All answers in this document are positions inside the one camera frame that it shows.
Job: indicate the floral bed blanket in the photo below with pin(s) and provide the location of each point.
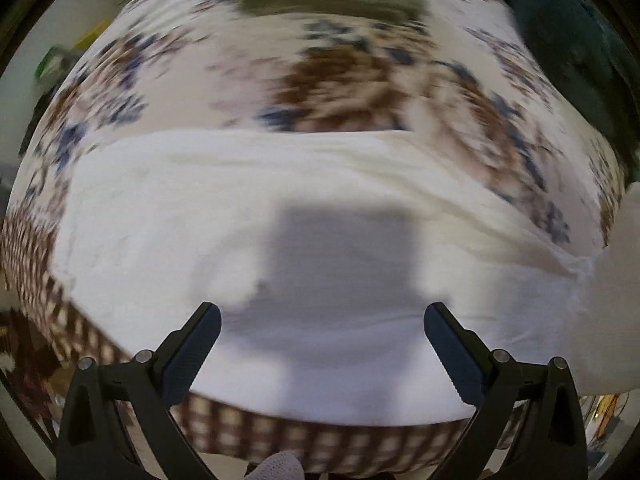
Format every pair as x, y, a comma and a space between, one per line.
459, 80

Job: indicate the white pants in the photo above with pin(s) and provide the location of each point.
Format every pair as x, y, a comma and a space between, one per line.
323, 252

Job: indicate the folded grey garment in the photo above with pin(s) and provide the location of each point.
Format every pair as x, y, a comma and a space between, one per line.
385, 10

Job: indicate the green plastic basket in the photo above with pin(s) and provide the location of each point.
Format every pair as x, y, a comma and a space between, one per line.
56, 61

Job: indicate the white gloved hand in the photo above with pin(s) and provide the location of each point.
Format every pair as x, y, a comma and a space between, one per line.
280, 466

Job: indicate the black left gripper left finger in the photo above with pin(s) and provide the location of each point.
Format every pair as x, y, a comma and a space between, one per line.
93, 442

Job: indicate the dark green quilt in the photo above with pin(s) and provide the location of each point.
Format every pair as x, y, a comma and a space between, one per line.
585, 59

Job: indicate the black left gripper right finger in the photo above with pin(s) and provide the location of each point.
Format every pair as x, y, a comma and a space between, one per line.
551, 441

